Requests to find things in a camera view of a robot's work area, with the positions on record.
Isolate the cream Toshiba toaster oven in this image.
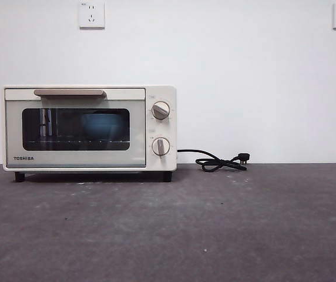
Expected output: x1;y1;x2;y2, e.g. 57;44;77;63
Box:
2;85;177;184

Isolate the round temperature knob, slanted pointer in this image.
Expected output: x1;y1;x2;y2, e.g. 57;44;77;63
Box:
150;101;170;120

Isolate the metal oven wire rack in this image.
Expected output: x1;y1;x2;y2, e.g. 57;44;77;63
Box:
26;139;129;146

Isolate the blue ribbed bowl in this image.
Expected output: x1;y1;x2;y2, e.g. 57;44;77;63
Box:
80;113;126;139

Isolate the black oven power cable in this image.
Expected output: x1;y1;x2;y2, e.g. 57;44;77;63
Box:
176;149;251;173

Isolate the round timer knob, upright pointer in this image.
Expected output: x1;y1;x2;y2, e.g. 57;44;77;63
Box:
150;136;170;157

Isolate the glass oven door with handle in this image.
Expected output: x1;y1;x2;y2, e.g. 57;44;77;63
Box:
4;88;146;169

